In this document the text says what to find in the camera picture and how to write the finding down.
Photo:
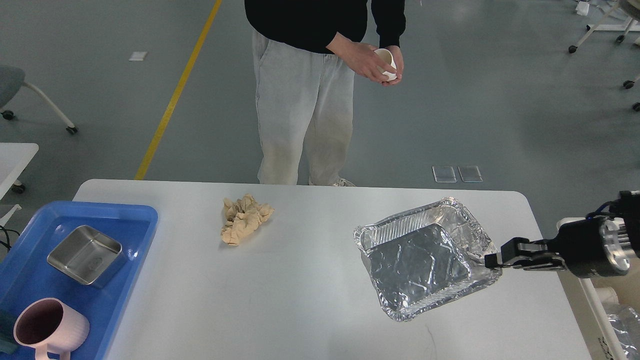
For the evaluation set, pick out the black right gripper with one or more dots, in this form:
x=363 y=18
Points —
x=598 y=247

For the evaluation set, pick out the aluminium foil container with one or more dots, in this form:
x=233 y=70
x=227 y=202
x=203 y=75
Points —
x=426 y=257

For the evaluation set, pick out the white paper cup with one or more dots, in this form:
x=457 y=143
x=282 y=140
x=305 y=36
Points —
x=387 y=57

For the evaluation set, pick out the small stainless steel tray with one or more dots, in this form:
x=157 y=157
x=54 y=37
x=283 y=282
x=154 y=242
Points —
x=88 y=256

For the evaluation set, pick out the pink mug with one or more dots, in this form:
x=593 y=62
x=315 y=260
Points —
x=49 y=326

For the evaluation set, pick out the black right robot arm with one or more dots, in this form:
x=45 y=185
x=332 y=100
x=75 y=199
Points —
x=626 y=206

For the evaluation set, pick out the person's left hand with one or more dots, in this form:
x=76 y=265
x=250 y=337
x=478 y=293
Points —
x=397 y=55

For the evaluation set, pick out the person's right hand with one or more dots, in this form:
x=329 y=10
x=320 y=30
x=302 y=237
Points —
x=359 y=57

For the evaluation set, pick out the beige plastic bin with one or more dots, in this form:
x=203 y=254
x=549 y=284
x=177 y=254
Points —
x=587 y=295

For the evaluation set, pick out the right clear floor plate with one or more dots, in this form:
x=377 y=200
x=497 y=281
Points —
x=470 y=174

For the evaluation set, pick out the clear floor plate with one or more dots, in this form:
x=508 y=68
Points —
x=470 y=174
x=444 y=174

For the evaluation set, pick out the left clear floor plate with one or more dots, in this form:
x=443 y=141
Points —
x=444 y=174

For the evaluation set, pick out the person in black top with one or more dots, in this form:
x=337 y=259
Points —
x=304 y=94

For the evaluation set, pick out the blue plastic tray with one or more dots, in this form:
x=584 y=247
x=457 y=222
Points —
x=27 y=277

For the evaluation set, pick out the white side table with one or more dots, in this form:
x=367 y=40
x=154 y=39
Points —
x=14 y=157

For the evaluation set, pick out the teal sponge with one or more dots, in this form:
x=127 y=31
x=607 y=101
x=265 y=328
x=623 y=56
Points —
x=7 y=340

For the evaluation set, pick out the white wheeled furniture frame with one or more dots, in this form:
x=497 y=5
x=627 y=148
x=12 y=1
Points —
x=630 y=11

